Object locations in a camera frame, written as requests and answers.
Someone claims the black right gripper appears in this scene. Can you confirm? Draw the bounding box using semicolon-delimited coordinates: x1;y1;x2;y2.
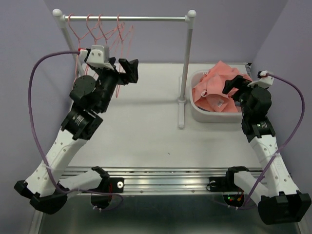
223;75;258;119

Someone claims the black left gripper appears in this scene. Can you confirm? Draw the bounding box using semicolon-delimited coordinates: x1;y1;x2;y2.
93;58;138;113

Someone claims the pink hanger of coral skirt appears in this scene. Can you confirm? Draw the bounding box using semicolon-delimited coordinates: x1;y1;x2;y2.
114;15;135;98

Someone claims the coral orange skirt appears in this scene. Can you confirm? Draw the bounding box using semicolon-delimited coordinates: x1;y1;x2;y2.
192;61;252;113

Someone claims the pink hanger of denim skirt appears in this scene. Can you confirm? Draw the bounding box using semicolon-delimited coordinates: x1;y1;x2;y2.
97;14;124;51

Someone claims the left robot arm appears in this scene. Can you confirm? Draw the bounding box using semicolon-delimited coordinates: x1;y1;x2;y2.
14;58;139;215

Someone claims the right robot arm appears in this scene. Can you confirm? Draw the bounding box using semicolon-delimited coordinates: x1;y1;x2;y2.
222;71;312;225

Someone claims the white plastic laundry basket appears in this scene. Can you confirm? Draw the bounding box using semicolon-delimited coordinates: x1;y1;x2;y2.
189;70;242;123

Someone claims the white clothes rack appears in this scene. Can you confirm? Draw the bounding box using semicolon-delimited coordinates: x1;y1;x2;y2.
51;9;197;129

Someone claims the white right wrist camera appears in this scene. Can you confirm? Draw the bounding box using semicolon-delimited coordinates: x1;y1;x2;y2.
247;70;274;89

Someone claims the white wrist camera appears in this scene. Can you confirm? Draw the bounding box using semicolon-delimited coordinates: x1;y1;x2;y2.
247;70;274;89
85;45;114;70

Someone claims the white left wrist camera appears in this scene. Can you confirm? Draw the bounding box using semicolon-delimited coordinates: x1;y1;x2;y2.
85;45;114;70

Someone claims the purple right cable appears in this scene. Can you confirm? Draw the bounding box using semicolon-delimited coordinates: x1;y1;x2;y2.
212;72;306;211

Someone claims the pink wire hanger far left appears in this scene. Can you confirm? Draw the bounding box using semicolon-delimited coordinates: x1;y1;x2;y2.
67;13;85;77

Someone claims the aluminium mounting rail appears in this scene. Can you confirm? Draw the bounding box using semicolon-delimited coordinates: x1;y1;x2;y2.
60;166;269;196

